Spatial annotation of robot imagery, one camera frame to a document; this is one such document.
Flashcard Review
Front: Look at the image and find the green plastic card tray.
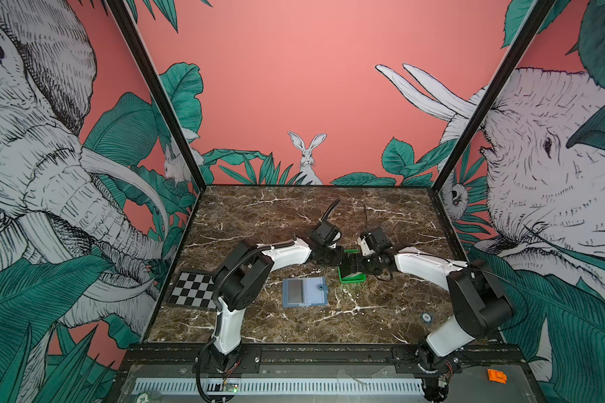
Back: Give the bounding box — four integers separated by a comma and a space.
338, 250, 366, 284

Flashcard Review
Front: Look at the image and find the blue leather card holder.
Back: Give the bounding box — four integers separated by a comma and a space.
282, 277, 329, 308

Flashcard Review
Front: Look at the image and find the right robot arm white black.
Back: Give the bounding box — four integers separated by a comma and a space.
339, 228, 514, 374

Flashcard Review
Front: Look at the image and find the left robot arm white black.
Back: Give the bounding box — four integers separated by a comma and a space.
207, 221, 343, 373

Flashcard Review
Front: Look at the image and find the checkerboard calibration board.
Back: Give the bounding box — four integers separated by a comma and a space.
167, 271, 216, 311

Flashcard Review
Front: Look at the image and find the orange connector clip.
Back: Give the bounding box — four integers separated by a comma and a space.
487, 369, 508, 385

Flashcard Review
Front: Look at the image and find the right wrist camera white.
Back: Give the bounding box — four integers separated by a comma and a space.
358, 237, 374, 257

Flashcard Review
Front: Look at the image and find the black front mounting rail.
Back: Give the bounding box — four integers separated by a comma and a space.
119, 343, 526, 377

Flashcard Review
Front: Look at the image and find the white slotted cable duct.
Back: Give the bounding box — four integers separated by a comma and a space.
131, 378, 424, 396

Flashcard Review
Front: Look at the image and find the right black frame post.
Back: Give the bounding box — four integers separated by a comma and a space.
431, 0, 556, 193

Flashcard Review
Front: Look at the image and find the black frame post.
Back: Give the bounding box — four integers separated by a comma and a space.
106, 0, 207, 193
431, 0, 556, 193

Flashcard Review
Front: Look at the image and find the left black frame post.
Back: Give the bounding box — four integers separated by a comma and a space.
106, 0, 207, 193

